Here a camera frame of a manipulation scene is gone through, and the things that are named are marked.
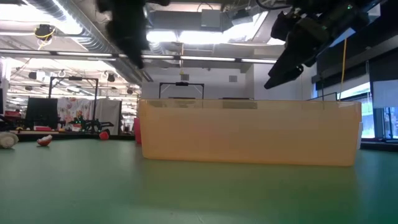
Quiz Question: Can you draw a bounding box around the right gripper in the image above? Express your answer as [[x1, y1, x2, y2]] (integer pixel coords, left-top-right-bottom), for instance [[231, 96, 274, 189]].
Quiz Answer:
[[263, 11, 327, 90]]

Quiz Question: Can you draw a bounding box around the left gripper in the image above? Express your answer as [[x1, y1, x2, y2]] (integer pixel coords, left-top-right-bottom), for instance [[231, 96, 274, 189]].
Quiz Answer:
[[96, 0, 170, 70]]

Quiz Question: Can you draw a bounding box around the orange translucent plastic bin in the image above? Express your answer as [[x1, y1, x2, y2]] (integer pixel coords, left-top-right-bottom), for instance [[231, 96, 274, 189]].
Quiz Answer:
[[138, 98, 363, 167]]

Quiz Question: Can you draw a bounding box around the small toy mushroom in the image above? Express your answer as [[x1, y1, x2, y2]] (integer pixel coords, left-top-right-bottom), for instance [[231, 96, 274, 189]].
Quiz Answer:
[[0, 131, 19, 149], [36, 134, 53, 147]]

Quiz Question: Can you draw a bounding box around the ceiling light strip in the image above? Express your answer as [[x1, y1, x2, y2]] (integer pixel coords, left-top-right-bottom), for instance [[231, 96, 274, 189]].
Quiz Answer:
[[241, 58, 277, 65], [141, 55, 237, 62], [0, 49, 118, 60]]

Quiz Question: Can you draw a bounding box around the white curtain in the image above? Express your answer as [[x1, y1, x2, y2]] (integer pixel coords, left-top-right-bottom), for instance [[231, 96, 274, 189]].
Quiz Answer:
[[95, 98, 123, 135]]

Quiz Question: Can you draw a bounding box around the red plastic bin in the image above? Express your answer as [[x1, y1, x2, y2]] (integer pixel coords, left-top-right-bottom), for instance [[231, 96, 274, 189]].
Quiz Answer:
[[133, 117, 142, 146]]

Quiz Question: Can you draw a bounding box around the floral curtain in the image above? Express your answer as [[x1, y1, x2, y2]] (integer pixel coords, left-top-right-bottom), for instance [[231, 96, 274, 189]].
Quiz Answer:
[[57, 97, 96, 125]]

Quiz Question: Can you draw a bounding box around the grey ceiling box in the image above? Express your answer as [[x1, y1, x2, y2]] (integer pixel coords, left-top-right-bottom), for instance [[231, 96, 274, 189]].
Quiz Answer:
[[200, 8, 222, 29]]

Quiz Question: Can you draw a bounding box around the green table mat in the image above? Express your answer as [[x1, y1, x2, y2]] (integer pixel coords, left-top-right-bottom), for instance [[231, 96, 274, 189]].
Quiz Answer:
[[0, 138, 398, 224]]

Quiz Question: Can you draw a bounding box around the low black frame rig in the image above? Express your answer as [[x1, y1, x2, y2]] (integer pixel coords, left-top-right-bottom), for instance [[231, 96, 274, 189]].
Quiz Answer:
[[158, 82, 205, 100]]

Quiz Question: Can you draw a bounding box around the silver spiral air duct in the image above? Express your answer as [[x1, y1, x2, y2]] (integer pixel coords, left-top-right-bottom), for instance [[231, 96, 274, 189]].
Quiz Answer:
[[26, 0, 153, 83]]

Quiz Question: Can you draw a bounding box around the yellow hanging cable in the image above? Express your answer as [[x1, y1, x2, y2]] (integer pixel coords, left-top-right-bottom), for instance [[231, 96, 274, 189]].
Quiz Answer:
[[338, 37, 348, 102]]

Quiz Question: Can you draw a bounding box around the tall black frame rig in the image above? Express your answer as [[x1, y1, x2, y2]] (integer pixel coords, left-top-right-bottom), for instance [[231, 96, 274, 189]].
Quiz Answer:
[[48, 76, 100, 125]]

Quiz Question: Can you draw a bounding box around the yellow ceiling cable reel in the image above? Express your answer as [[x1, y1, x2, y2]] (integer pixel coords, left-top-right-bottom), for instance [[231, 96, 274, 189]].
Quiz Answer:
[[33, 24, 57, 50]]

